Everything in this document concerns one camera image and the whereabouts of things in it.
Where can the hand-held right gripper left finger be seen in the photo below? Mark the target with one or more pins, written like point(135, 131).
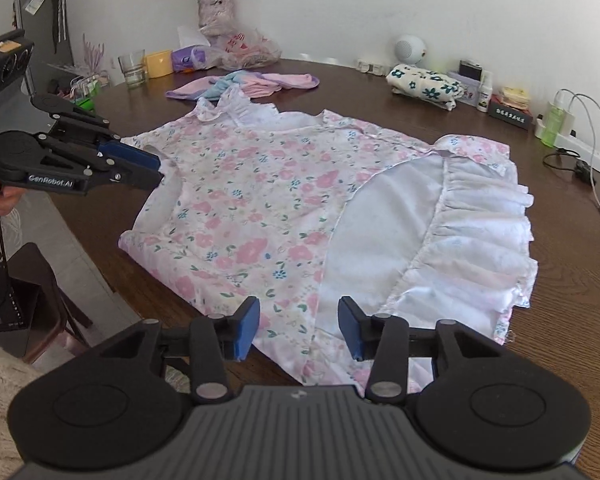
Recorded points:
point(246, 327)

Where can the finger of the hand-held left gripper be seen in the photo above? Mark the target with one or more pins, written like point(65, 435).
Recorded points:
point(130, 152)
point(135, 177)

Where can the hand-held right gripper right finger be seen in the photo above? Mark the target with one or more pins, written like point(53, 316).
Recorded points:
point(351, 329)

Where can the pink floral white dress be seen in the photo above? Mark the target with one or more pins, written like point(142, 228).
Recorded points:
point(260, 200)

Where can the person's left hand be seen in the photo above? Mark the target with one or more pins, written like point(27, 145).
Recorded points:
point(7, 198)

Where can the green roll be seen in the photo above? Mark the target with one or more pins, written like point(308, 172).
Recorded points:
point(85, 103)

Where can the clear drinking glass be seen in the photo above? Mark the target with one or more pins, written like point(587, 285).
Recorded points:
point(132, 70)

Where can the yellow cup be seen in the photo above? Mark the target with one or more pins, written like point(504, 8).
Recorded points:
point(158, 64)

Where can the purple dried grass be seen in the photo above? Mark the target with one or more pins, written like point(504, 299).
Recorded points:
point(94, 52)

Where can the purple tissue pack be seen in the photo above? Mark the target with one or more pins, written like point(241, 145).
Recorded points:
point(187, 57)

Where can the white paper sheet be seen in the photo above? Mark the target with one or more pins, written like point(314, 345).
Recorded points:
point(190, 35)

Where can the dark wooden chair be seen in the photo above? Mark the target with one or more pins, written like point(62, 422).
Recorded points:
point(35, 295)

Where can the grey refrigerator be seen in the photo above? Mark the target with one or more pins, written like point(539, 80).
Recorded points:
point(42, 20)

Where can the clear plastic bag red print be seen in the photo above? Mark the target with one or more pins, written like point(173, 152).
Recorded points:
point(247, 50)

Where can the purple patterned vase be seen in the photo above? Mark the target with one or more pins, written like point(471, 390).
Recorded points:
point(217, 15)

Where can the pink and blue garment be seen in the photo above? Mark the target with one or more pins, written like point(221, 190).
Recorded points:
point(280, 82)

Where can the beige knit cloth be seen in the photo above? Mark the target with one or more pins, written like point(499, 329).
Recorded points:
point(0, 375)

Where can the folded white blue-flower cloth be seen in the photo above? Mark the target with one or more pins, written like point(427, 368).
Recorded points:
point(425, 85)

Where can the dark tissue box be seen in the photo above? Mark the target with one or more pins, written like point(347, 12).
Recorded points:
point(510, 117)

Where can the light purple box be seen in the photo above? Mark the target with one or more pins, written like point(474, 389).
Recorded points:
point(467, 91)

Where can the white spray bottle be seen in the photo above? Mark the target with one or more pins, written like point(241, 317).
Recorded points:
point(484, 95)

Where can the yellow flat box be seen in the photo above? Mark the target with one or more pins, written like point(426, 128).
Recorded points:
point(512, 96)

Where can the small black box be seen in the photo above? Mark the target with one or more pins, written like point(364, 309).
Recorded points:
point(470, 70)

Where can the round white speaker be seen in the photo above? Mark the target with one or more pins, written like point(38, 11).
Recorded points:
point(409, 49)

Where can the green liquid bottle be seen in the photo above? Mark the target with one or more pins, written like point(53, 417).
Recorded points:
point(552, 122)

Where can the white charger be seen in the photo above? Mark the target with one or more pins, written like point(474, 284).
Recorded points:
point(570, 115)

